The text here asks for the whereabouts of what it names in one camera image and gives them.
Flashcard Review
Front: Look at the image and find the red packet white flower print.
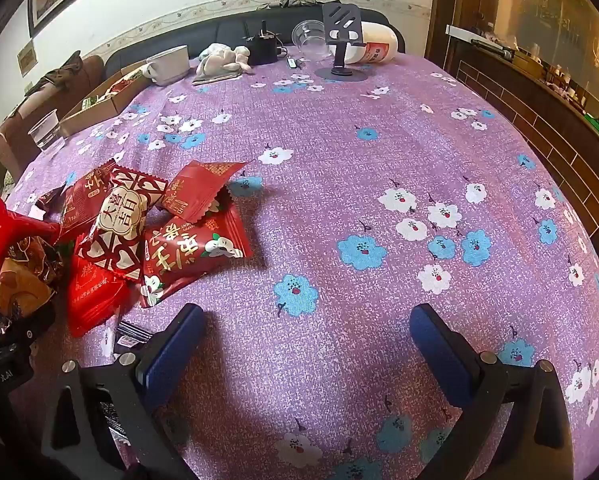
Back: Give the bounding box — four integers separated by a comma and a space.
138, 205, 254, 308

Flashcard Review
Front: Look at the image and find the red packet white round label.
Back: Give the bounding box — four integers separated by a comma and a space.
74, 167, 169, 281

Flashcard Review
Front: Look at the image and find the wooden sideboard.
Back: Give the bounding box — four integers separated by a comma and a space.
424, 0, 599, 281

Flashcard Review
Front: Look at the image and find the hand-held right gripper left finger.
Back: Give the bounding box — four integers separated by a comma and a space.
40, 303, 206, 480

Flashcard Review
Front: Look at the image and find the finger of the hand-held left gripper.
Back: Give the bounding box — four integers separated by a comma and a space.
0, 305, 56, 348

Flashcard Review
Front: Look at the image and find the white mug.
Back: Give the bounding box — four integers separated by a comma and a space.
142, 45, 190, 87

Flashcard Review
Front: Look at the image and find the brown armchair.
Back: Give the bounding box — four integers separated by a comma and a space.
0, 55, 105, 181

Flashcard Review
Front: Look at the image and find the purple floral tablecloth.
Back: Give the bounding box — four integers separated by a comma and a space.
2, 45, 599, 480

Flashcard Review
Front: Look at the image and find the yellow wall sign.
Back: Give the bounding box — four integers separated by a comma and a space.
17, 40, 36, 78

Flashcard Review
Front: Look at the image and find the camouflage cloth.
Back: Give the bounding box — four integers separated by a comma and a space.
27, 51, 85, 93

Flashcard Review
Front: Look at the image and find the dark clothes bundle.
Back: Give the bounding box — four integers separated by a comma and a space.
257, 0, 340, 11

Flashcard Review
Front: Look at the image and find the clear plastic cup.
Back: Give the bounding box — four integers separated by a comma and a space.
28, 109, 66, 153

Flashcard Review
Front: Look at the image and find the brown cardboard box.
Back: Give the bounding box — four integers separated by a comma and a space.
60, 62, 153, 137

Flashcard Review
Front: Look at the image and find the black pot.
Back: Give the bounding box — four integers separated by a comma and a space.
242, 20, 285, 66

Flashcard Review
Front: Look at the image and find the brown gold snack packet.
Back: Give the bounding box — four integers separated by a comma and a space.
0, 237, 63, 321

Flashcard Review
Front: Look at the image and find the plain red snack packet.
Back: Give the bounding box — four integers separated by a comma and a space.
67, 247, 130, 338

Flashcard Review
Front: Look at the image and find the black striped snack packet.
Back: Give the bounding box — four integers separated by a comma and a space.
114, 320, 155, 356

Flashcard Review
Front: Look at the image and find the white plush toy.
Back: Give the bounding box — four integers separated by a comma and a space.
196, 42, 254, 77

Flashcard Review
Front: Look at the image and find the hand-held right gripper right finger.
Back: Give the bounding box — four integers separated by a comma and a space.
409, 303, 577, 480

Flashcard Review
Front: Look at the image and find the thin book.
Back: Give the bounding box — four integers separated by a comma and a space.
192, 72, 240, 86

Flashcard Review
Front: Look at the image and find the black leather sofa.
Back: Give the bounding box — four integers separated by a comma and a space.
104, 7, 405, 81

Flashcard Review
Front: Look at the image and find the dark red snack packet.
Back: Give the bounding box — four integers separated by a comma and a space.
34, 185, 68, 221

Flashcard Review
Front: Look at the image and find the black phone stand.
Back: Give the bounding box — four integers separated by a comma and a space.
313, 2, 369, 82

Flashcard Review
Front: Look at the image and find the pile of assorted snack packets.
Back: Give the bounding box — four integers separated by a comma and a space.
82, 74, 140, 111

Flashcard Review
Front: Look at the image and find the white jar red label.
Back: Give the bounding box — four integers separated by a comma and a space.
344, 22, 397, 65

